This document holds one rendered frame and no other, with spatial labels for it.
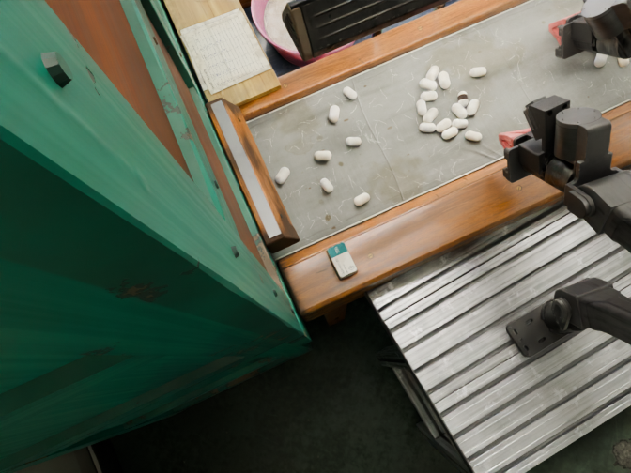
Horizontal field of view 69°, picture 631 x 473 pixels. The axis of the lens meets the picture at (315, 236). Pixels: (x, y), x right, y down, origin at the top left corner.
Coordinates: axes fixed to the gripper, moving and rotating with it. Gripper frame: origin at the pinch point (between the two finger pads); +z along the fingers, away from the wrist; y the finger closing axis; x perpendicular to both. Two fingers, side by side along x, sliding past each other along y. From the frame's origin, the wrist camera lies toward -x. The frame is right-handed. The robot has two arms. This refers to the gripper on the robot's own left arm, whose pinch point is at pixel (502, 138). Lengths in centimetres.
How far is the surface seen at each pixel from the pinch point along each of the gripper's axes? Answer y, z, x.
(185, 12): 44, 45, -34
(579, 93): -23.4, 8.1, 3.0
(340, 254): 36.3, -3.2, 6.6
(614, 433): -26, -8, 114
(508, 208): 3.6, -5.6, 11.4
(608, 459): -20, -13, 118
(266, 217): 45.7, -0.7, -5.5
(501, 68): -12.3, 17.3, -4.9
